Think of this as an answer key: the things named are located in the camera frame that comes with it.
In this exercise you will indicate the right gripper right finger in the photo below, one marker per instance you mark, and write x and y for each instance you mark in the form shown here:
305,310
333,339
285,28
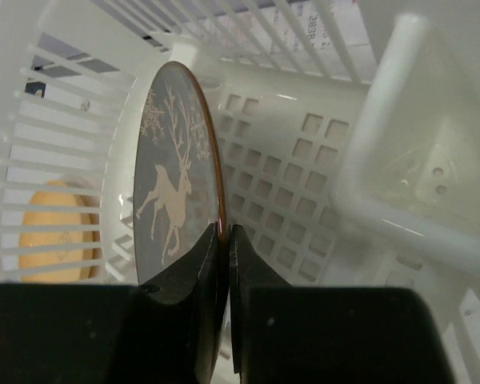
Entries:
279,332

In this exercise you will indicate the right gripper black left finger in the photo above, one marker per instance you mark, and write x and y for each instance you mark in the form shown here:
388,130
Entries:
174,326

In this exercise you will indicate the grey deer pattern plate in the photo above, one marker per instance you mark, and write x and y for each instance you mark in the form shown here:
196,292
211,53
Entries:
178,185

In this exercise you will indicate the round yellow plate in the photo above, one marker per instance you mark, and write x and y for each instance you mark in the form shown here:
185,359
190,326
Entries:
56,238

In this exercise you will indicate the white plastic dish basket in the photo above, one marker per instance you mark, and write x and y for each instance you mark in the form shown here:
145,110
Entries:
349,134

